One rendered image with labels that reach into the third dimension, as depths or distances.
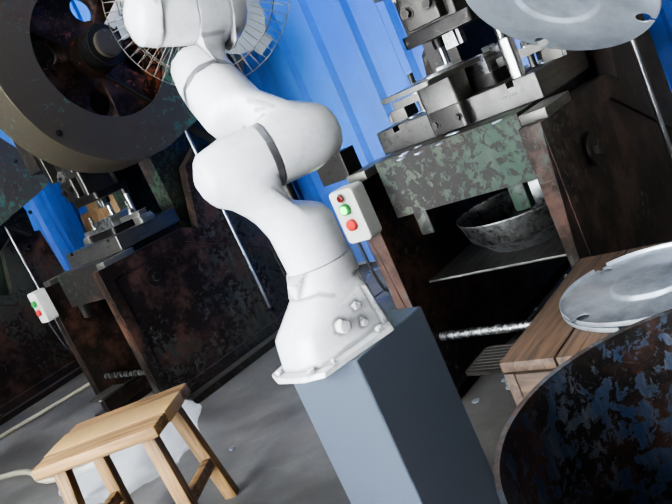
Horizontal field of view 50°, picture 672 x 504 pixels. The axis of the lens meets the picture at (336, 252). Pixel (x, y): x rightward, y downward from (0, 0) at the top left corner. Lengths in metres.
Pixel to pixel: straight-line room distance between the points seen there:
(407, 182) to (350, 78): 1.75
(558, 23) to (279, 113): 0.46
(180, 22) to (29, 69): 1.38
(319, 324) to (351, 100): 2.42
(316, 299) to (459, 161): 0.63
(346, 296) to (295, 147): 0.25
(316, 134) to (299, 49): 2.44
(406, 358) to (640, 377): 0.46
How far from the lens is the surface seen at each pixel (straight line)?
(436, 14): 1.74
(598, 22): 1.21
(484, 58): 1.78
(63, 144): 2.59
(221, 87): 1.23
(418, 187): 1.72
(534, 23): 1.24
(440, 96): 1.69
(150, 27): 1.29
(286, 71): 3.62
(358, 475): 1.28
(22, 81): 2.61
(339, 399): 1.19
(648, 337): 0.82
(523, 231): 1.75
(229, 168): 1.11
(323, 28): 3.47
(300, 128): 1.14
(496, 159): 1.61
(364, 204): 1.71
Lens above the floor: 0.81
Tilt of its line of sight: 10 degrees down
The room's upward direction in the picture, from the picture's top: 24 degrees counter-clockwise
